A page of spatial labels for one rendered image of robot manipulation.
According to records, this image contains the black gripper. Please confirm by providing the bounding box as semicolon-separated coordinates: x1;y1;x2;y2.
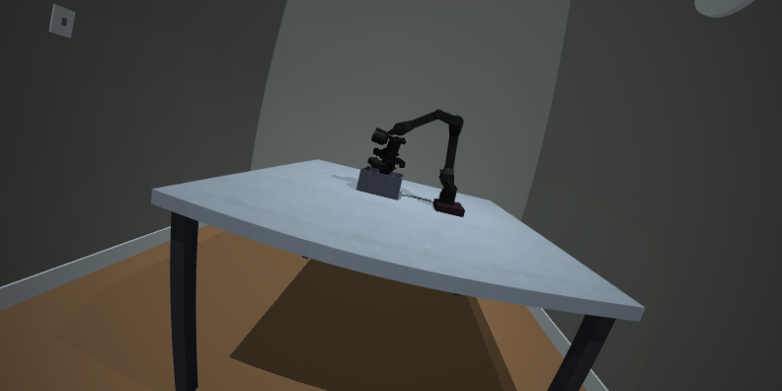
367;147;406;175

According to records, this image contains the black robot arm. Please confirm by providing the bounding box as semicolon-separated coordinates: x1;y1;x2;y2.
371;110;464;205

